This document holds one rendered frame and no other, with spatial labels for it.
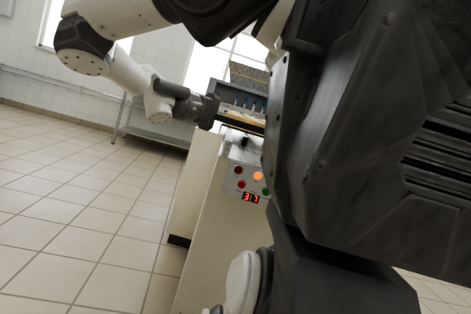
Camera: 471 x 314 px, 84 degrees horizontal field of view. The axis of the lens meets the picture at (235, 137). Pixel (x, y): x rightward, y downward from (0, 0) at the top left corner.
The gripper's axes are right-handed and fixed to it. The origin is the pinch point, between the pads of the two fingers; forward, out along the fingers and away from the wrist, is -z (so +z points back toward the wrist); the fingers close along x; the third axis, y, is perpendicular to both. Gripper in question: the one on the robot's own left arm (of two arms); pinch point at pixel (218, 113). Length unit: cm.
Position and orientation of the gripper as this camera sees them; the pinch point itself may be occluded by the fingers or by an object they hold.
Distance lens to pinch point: 87.7
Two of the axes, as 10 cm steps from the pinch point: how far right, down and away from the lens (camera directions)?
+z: -6.7, -1.2, -7.3
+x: 3.0, -9.5, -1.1
